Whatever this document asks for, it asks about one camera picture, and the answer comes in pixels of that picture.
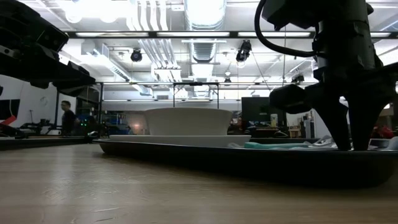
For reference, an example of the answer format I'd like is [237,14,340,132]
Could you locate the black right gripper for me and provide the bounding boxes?
[269,18,398,152]

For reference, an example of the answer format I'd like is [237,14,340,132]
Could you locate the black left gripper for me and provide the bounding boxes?
[0,0,96,98]

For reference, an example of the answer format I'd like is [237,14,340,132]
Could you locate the spoon with green handle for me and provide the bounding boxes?
[244,136,338,151]

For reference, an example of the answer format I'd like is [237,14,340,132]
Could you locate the white round plate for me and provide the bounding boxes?
[108,134,252,149]

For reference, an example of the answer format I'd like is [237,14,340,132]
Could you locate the grey napkin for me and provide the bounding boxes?
[228,136,398,152]

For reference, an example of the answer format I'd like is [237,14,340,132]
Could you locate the beige speckled bowl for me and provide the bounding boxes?
[143,107,233,136]

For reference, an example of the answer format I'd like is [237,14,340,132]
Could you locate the black serving tray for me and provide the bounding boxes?
[93,138,398,190]

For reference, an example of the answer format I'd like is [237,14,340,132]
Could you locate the person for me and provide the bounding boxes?
[60,100,78,136]
[229,114,246,135]
[371,124,396,140]

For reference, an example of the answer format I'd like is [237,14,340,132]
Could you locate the red flat object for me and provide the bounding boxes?
[0,114,18,127]

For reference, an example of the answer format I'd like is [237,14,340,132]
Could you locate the black computer monitor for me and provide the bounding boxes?
[241,96,287,138]

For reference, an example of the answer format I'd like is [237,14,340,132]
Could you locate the black background gantry frame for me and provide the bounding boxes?
[52,81,106,136]

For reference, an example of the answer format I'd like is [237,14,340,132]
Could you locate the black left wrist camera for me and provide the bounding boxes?
[37,22,70,53]

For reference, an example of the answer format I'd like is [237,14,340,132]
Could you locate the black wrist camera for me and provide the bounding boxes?
[37,22,70,53]
[261,0,321,31]

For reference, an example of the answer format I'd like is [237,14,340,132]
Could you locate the dark wall screen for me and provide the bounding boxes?
[0,98,21,121]

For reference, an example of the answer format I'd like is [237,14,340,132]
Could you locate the black aluminium table frame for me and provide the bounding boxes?
[0,135,96,152]

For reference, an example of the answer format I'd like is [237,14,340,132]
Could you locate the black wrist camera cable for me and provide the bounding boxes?
[254,0,318,58]

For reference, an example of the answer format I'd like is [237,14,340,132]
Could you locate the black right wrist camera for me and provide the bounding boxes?
[261,0,321,31]

